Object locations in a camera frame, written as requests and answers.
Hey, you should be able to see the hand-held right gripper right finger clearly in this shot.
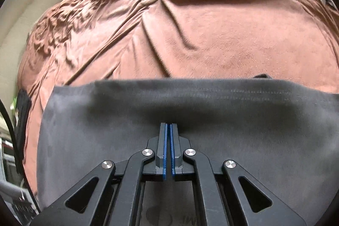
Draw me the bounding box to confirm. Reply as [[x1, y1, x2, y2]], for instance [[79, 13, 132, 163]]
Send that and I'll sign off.
[[171, 123, 308, 226]]

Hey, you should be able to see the cream padded headboard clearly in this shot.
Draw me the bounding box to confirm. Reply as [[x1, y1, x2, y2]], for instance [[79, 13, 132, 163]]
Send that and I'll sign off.
[[0, 0, 90, 68]]

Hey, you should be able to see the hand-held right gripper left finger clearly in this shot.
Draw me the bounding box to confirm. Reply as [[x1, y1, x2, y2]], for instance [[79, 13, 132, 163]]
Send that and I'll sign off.
[[30, 122, 170, 226]]

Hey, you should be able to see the black printed t-shirt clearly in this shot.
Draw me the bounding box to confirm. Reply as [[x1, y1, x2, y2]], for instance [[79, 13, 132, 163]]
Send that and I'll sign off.
[[14, 90, 32, 176]]

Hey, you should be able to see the brown blanket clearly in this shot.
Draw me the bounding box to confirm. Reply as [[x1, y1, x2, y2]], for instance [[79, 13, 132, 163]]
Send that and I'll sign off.
[[16, 0, 339, 189]]

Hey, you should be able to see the grey t-shirt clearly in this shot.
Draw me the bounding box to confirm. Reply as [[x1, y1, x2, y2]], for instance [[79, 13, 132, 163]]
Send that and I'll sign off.
[[36, 78, 339, 226]]

